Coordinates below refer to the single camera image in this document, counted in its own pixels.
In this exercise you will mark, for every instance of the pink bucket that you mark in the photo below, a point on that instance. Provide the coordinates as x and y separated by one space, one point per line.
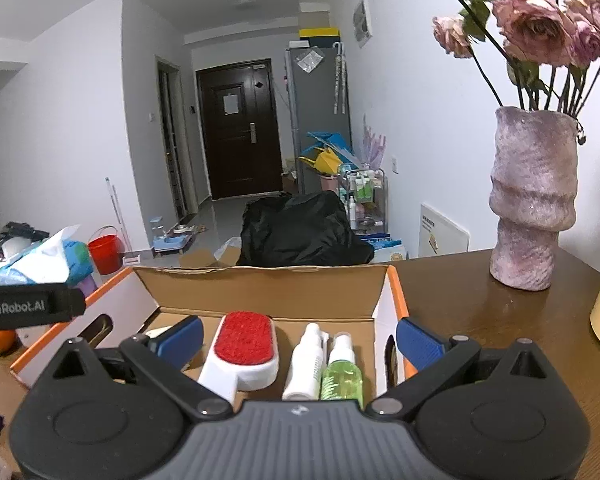
330 182

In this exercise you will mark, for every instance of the white mop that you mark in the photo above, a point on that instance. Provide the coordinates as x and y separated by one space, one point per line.
120 220

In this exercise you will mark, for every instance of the red bucket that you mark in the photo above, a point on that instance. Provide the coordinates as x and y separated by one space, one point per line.
105 255

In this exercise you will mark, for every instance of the dried pink rose bouquet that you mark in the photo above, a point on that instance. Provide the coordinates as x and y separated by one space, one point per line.
535 25

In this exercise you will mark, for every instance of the blue tissue pack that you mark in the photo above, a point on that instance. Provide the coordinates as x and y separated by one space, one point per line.
45 260

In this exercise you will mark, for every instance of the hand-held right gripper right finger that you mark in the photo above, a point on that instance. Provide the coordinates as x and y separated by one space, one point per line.
420 345

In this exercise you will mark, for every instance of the blue pet water feeder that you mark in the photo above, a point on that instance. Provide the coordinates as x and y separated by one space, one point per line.
167 242

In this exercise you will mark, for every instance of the white wall switch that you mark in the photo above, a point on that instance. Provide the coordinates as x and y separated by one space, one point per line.
395 164

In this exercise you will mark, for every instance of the white spray bottle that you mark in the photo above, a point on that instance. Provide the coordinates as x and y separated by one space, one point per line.
305 365

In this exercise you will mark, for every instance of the clear plastic bag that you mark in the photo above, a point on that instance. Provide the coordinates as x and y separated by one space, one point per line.
310 61

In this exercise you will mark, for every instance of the black bag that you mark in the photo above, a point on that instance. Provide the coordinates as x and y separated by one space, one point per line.
300 232

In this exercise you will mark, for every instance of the orange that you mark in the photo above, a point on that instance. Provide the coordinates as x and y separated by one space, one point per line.
1 341

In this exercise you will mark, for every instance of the grey refrigerator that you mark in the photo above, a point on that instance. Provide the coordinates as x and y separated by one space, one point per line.
312 110

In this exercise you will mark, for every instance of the green spray bottle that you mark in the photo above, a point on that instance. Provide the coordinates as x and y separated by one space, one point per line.
341 380

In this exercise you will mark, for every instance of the white leaning board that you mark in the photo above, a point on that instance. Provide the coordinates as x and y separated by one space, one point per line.
445 232

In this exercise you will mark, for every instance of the yellow black box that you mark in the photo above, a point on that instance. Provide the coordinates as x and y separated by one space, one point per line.
320 36

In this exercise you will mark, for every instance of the purple plastic hanger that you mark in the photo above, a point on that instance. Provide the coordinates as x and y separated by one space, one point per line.
372 142

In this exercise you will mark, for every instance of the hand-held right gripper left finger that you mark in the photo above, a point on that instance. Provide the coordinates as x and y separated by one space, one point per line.
180 342

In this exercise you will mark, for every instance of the brown floor cardboard box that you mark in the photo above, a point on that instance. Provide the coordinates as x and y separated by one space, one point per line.
197 259

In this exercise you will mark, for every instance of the dark entrance door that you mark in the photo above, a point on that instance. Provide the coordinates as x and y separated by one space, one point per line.
240 130

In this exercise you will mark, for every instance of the white folded umbrella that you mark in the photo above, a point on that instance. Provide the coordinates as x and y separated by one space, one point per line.
339 80

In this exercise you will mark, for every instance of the white paper roll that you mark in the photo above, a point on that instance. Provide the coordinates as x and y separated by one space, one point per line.
12 249

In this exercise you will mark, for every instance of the black hanger bundle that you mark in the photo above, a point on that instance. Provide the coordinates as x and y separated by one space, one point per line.
22 230

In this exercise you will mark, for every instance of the pink textured vase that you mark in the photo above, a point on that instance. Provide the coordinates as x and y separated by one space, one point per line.
535 200

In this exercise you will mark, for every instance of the metal trolley with bottles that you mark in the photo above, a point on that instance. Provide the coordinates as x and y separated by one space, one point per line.
367 195

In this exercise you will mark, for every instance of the orange rimmed cardboard box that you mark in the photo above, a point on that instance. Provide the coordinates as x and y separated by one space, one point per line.
260 290

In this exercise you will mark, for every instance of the white packaged bag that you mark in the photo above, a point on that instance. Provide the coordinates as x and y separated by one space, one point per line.
390 250

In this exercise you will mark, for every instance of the white plastic bag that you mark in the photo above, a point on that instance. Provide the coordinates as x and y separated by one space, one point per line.
229 250

